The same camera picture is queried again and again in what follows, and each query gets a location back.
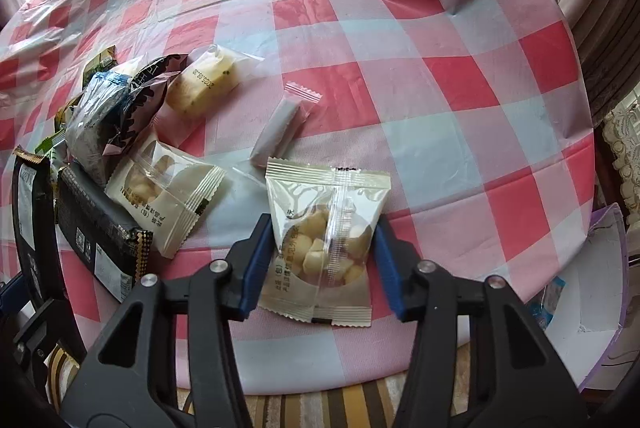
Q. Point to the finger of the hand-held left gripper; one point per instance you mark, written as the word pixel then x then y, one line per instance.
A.
pixel 45 333

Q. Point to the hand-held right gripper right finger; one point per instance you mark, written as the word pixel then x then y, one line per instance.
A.
pixel 387 268

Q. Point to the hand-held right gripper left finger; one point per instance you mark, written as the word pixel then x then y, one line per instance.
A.
pixel 257 258

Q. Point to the white packet of yellow pieces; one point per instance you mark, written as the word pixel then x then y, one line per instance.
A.
pixel 320 208

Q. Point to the tall black snack packet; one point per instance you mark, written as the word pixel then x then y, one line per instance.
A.
pixel 32 218

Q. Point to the grey packet with blue edges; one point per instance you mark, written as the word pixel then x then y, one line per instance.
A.
pixel 95 123

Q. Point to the white biscuit packet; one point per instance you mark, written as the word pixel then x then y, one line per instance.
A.
pixel 175 193

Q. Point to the black snack box gold edge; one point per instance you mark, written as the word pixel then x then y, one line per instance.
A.
pixel 95 228

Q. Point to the pink stick snack packet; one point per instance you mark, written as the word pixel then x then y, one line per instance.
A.
pixel 280 128

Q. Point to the striped rug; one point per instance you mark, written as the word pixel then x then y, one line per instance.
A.
pixel 325 408

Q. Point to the blue white packet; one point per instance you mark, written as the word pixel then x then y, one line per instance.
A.
pixel 550 303

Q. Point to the clear yellow cake packet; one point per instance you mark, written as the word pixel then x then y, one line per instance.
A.
pixel 200 88

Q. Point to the green white snack packet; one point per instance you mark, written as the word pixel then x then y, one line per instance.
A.
pixel 50 144

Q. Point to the black and pink snack packet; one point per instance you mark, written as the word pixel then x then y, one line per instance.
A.
pixel 145 103

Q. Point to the white box with purple edge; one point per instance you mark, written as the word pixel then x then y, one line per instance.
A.
pixel 590 288

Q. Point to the red white checked tablecloth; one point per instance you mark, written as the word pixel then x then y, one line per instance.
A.
pixel 400 58

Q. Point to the white lace curtain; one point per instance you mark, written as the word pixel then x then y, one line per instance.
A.
pixel 622 143

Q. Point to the beige striped curtain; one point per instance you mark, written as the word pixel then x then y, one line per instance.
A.
pixel 600 8

